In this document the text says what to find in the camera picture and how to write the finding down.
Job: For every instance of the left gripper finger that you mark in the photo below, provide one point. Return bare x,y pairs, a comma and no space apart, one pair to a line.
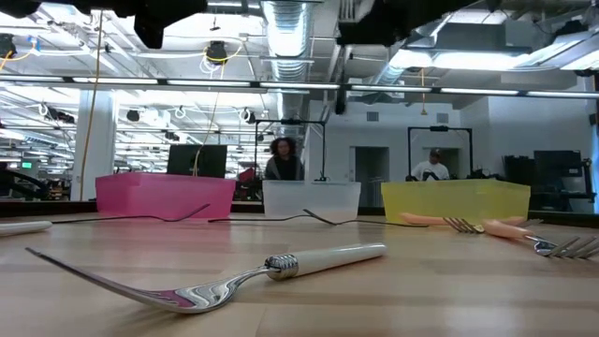
149,33

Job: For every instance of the horizontal light bar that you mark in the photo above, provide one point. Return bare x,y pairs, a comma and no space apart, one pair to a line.
304,85

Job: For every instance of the white pillar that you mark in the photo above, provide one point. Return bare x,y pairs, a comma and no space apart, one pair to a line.
105,150

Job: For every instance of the black monitor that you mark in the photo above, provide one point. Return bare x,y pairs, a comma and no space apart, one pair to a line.
182,161

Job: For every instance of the person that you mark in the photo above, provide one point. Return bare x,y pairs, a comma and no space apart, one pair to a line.
283,168
430,171

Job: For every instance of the pink plastic bin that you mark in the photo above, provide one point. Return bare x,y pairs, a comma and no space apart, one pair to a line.
164,196

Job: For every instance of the red chair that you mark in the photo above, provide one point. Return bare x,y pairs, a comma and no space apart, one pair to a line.
246,178

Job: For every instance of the green exit sign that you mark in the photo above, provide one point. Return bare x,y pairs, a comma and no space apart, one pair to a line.
26,165

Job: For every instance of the yellow plastic bin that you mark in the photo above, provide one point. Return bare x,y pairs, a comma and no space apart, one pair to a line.
454,201

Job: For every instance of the clear plastic bin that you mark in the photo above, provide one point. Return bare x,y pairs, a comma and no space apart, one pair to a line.
327,199

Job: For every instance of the dark equipment rack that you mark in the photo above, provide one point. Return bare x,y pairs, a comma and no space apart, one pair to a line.
557,164

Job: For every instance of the black rig frame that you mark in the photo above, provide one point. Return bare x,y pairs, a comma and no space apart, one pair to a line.
290,121
440,128

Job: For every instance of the silver ventilation duct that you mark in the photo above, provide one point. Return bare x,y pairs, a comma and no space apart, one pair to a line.
286,37

